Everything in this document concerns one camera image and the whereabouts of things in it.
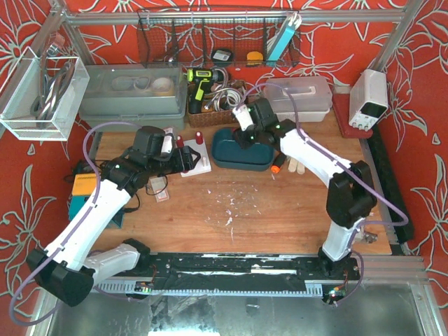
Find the teal plastic tray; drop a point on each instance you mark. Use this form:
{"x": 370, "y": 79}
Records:
{"x": 226, "y": 153}

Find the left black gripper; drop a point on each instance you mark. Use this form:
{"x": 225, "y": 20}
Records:
{"x": 183, "y": 158}

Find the clear bag with parts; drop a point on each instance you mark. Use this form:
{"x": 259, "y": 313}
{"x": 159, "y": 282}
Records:
{"x": 365, "y": 237}

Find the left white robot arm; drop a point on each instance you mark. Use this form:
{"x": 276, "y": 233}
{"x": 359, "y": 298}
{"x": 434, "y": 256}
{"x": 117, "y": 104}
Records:
{"x": 64, "y": 268}

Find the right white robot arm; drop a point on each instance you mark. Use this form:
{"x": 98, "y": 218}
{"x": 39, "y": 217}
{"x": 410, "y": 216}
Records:
{"x": 350, "y": 186}

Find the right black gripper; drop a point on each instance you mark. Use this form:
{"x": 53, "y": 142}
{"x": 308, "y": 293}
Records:
{"x": 243, "y": 135}

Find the black wire mesh shelf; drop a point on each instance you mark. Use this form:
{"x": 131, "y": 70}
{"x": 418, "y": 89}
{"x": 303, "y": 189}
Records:
{"x": 187, "y": 36}

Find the light blue book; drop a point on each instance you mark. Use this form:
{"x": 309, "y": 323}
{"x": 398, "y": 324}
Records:
{"x": 279, "y": 45}

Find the white power supply unit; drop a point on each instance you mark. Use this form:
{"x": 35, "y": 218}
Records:
{"x": 368, "y": 100}

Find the orange handled screwdriver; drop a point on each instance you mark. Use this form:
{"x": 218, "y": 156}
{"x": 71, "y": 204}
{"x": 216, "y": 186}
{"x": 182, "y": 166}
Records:
{"x": 278, "y": 163}

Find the small plastic parts bag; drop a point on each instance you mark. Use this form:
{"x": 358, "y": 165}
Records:
{"x": 158, "y": 187}

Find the white plastic storage box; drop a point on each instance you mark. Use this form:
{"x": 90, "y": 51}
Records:
{"x": 312, "y": 96}

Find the green yellow cordless drill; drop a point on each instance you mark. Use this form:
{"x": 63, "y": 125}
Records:
{"x": 203, "y": 80}

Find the orange and teal device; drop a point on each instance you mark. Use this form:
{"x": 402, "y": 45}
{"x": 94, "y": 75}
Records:
{"x": 83, "y": 187}

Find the white work glove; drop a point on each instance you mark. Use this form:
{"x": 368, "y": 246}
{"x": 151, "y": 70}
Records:
{"x": 295, "y": 166}

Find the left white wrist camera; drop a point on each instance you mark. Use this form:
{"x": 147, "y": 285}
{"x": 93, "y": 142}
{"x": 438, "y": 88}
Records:
{"x": 168, "y": 141}

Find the grey plastic toolbox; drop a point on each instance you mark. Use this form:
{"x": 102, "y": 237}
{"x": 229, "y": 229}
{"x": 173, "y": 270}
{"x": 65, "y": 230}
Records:
{"x": 131, "y": 93}

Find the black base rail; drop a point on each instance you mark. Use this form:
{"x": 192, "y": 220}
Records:
{"x": 207, "y": 273}

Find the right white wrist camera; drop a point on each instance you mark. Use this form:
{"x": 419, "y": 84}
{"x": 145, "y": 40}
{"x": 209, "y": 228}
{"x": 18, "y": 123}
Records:
{"x": 243, "y": 117}

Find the clear acrylic wall bin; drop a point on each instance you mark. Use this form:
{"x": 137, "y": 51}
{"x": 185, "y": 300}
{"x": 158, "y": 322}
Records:
{"x": 42, "y": 103}

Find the wicker basket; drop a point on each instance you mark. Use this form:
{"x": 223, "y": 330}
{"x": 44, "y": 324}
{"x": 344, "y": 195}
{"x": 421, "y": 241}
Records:
{"x": 208, "y": 118}

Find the white peg base plate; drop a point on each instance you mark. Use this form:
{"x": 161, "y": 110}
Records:
{"x": 199, "y": 152}

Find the red coil spring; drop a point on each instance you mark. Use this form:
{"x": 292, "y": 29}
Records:
{"x": 199, "y": 138}
{"x": 179, "y": 141}

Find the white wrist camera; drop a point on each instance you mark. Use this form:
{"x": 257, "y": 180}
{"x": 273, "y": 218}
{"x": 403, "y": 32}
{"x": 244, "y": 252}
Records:
{"x": 168, "y": 141}
{"x": 243, "y": 117}

